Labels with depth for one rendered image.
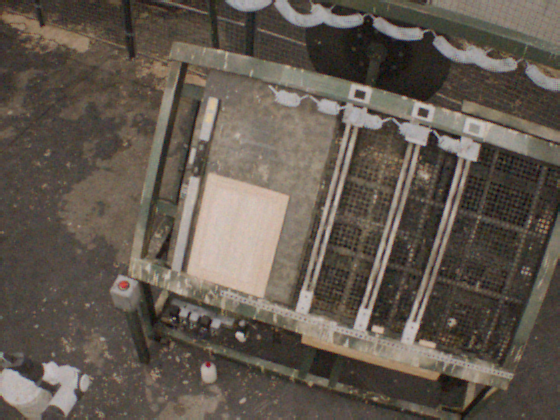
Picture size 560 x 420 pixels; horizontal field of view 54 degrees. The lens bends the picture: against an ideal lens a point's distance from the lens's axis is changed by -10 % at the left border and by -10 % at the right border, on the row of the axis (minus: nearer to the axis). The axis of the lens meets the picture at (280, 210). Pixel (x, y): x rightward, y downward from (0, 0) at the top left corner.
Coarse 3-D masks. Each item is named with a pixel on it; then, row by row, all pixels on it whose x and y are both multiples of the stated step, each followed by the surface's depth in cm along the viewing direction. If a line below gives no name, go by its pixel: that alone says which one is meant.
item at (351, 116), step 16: (352, 96) 281; (368, 96) 279; (352, 112) 271; (352, 128) 288; (352, 144) 289; (336, 176) 293; (336, 192) 297; (336, 208) 296; (320, 224) 299; (320, 240) 301; (320, 256) 302; (304, 288) 306; (304, 304) 308
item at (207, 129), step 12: (216, 108) 304; (204, 120) 305; (204, 132) 306; (192, 180) 312; (192, 192) 313; (192, 204) 314; (192, 216) 318; (180, 228) 318; (180, 240) 319; (180, 252) 320; (180, 264) 322
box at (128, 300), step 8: (120, 280) 313; (128, 280) 314; (112, 288) 310; (136, 288) 315; (112, 296) 312; (120, 296) 309; (128, 296) 308; (136, 296) 318; (120, 304) 316; (128, 304) 313; (136, 304) 321; (128, 312) 320
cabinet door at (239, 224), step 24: (216, 192) 313; (240, 192) 310; (264, 192) 307; (216, 216) 315; (240, 216) 312; (264, 216) 310; (216, 240) 318; (240, 240) 315; (264, 240) 312; (192, 264) 323; (216, 264) 320; (240, 264) 317; (264, 264) 314; (240, 288) 319; (264, 288) 316
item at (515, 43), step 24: (336, 0) 285; (360, 0) 281; (384, 0) 277; (216, 24) 332; (432, 24) 277; (456, 24) 272; (480, 24) 271; (216, 48) 348; (504, 48) 272; (528, 48) 267; (552, 48) 265; (360, 144) 334
